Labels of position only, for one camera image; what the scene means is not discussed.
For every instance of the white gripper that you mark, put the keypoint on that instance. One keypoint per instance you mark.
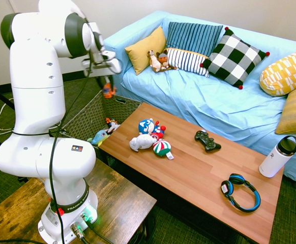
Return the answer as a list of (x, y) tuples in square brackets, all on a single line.
[(110, 66)]

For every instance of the red toy fire truck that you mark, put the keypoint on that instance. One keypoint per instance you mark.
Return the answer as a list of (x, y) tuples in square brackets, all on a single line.
[(109, 91)]

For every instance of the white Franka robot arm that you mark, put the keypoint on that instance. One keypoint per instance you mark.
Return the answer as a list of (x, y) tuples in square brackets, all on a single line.
[(36, 101)]

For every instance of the woven grey storage basket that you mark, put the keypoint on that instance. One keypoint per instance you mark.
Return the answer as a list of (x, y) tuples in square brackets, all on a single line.
[(92, 111)]

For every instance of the tan dog plush toy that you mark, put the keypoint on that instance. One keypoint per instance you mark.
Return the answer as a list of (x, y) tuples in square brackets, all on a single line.
[(155, 62)]

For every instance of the blue fish plush toy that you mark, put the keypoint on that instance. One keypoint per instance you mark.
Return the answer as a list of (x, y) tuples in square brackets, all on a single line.
[(99, 137)]

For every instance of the Captain America plush toy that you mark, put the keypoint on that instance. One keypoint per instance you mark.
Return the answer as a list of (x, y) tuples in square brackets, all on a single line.
[(148, 125)]

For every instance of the brown bear plush toy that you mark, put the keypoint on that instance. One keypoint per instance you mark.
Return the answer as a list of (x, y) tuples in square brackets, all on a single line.
[(164, 59)]

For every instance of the grey animal plush toy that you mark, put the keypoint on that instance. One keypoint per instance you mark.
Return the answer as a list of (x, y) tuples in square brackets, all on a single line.
[(141, 142)]

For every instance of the mustard yellow plain pillow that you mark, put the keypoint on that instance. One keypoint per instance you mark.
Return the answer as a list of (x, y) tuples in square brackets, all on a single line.
[(144, 49)]

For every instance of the navy white striped pillow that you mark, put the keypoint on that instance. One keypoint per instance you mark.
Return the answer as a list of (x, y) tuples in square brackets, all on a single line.
[(186, 61)]

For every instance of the red green striped plush ball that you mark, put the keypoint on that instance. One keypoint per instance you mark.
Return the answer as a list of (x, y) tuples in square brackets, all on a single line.
[(162, 147)]

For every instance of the teal striped pillow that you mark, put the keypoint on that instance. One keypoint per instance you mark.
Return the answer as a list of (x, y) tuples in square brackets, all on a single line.
[(191, 35)]

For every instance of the light blue covered sofa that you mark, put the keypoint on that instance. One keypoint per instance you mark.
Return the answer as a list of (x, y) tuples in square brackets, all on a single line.
[(214, 106)]

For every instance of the dark rustic wooden robot table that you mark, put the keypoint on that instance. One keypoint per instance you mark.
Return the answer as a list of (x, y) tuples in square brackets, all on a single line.
[(107, 198)]

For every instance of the black game controller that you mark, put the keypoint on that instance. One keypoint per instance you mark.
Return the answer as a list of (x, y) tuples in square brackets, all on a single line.
[(207, 141)]

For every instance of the reddish wooden coffee table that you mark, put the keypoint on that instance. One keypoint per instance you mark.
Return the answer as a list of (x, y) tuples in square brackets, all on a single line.
[(188, 165)]

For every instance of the black white checkered pillow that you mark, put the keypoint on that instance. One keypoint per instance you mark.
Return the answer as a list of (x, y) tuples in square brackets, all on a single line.
[(235, 57)]

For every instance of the yellow white patterned bolster pillow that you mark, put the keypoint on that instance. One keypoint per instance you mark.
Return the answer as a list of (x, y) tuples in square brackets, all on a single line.
[(286, 73)]

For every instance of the white insulated water bottle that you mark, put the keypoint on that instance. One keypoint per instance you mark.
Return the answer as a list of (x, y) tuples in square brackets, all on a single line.
[(273, 158)]

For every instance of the blue black headphones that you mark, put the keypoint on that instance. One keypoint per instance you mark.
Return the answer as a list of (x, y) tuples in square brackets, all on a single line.
[(249, 200)]

